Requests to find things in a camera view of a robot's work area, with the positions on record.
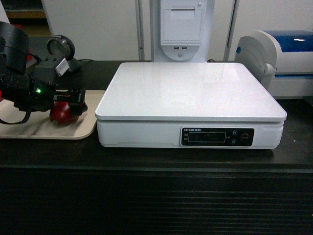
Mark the black checkout counter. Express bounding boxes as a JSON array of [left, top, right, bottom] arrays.
[[0, 60, 313, 235]]

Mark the dark red mango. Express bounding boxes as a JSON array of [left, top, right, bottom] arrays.
[[49, 101, 79, 126]]

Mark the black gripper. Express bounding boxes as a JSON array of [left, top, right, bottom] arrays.
[[14, 75, 88, 116]]

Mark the white partition panel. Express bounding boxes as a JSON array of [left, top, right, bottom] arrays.
[[208, 0, 313, 61], [42, 0, 138, 61]]

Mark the white blue label printer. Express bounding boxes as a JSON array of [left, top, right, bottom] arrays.
[[235, 30, 313, 99]]

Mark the white partition panel right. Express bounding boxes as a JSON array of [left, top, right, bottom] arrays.
[[208, 0, 313, 61]]

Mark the round black barcode scanner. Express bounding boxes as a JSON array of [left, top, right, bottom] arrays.
[[47, 35, 81, 75]]

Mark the beige plastic tray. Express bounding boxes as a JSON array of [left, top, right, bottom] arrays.
[[0, 90, 105, 140]]

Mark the white checkout scale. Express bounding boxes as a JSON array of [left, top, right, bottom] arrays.
[[95, 62, 287, 149]]

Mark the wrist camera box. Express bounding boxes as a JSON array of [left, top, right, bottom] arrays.
[[34, 55, 70, 85]]

